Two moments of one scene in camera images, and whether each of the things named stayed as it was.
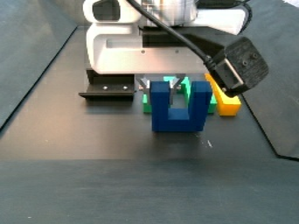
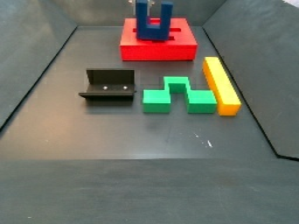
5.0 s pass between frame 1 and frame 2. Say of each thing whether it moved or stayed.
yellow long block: stayed
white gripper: moved
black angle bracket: stayed
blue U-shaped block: moved
